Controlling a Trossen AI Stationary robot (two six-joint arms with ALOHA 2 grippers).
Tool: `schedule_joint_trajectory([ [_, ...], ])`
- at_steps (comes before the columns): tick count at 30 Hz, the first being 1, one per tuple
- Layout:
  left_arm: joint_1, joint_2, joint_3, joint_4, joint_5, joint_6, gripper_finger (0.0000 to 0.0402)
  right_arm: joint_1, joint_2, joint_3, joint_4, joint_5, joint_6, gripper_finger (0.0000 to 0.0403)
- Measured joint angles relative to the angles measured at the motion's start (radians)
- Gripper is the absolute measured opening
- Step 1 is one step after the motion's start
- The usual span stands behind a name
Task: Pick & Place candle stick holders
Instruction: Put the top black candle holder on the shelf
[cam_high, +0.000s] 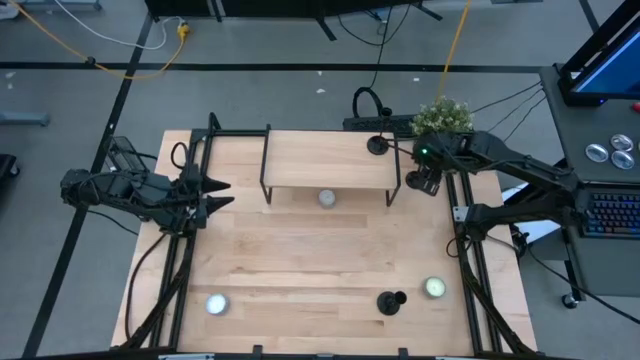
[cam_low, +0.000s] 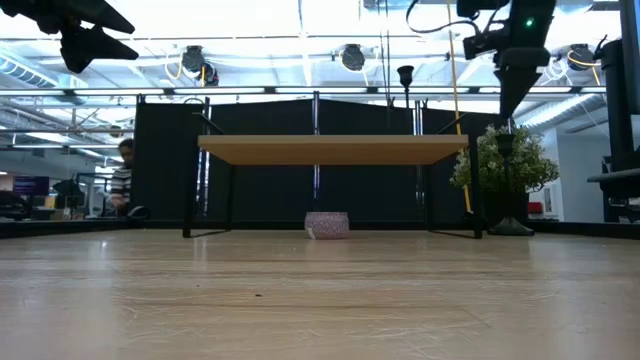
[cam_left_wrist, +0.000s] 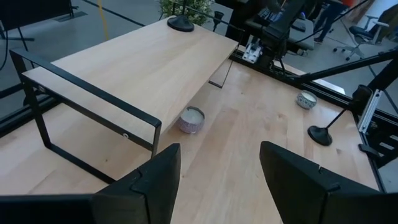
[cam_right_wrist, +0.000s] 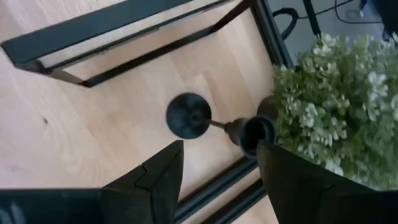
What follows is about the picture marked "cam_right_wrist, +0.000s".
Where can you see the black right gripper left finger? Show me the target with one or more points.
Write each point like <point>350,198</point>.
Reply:
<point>93,207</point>

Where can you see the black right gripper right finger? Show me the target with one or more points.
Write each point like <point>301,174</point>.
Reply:
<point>326,202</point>

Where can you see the tall black candlestick holder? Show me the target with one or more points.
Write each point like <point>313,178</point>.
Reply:
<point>188,115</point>

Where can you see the green plant with white flowers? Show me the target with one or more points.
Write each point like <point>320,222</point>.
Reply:
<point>342,109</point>

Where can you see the black plant pot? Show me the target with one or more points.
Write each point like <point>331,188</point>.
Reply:
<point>265,107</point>

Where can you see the wooden shelf with black legs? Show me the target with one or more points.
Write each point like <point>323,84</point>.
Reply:
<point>77,28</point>

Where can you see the black stand pole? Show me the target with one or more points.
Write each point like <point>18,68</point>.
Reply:
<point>311,18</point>

